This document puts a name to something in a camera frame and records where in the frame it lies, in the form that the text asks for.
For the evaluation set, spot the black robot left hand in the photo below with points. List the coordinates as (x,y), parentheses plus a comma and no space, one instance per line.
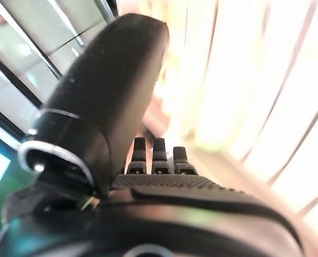
(99,85)

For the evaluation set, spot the green white napa cabbage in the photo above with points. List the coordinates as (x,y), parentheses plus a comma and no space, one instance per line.
(199,128)

